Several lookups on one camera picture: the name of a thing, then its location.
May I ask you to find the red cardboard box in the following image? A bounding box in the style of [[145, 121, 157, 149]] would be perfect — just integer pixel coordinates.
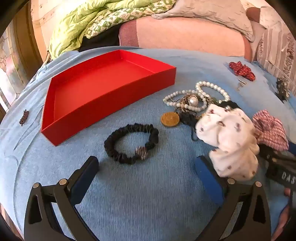
[[41, 49, 176, 146]]

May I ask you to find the striped floral cushion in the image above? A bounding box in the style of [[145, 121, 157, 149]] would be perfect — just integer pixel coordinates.
[[257, 30, 296, 79]]

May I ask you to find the white printed pillow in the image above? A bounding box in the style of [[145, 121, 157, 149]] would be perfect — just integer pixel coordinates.
[[259, 6, 285, 32]]

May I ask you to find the pink bolster cushion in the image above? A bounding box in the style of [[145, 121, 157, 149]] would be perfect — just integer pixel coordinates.
[[119, 19, 252, 62]]

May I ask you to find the brown beaded hair clip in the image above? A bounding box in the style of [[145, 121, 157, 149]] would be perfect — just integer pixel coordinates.
[[20, 109, 30, 127]]

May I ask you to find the black scrunchie with bead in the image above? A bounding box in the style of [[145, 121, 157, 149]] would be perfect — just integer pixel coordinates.
[[104, 123, 159, 165]]

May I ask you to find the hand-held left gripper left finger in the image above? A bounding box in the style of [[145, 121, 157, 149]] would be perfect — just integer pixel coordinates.
[[24, 156, 100, 241]]

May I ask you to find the pearl strand with pendant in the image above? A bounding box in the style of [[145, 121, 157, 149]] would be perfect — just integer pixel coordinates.
[[162, 90, 208, 112]]

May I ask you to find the pink checked scrunchie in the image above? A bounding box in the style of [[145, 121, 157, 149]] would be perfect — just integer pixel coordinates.
[[252, 110, 289, 151]]

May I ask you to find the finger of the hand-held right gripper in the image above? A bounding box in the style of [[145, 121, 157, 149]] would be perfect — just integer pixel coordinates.
[[265, 162, 282, 179]]

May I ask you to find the blue blanket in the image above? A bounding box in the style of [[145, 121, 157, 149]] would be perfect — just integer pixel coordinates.
[[0, 47, 296, 241]]

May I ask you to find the green patterned quilt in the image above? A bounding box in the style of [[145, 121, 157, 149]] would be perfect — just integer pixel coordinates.
[[47, 0, 176, 63]]

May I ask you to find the dark hair clip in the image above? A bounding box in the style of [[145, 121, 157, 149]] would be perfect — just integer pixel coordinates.
[[275, 77, 290, 103]]

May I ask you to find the white pearl bracelet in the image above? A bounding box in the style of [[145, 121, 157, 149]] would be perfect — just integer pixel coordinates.
[[195, 81, 230, 103]]

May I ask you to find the white spotted scrunchie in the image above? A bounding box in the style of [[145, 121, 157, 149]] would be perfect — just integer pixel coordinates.
[[195, 103, 260, 181]]

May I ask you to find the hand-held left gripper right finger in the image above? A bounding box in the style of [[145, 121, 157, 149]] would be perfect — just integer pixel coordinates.
[[194, 155, 271, 241]]

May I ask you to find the red dotted fabric bow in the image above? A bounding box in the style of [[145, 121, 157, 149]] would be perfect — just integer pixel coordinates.
[[228, 61, 257, 81]]

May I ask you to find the black cloth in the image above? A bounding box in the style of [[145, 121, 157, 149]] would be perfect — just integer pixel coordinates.
[[79, 35, 121, 52]]

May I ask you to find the grey pillow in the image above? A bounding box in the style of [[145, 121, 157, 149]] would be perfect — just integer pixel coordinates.
[[151, 0, 255, 42]]

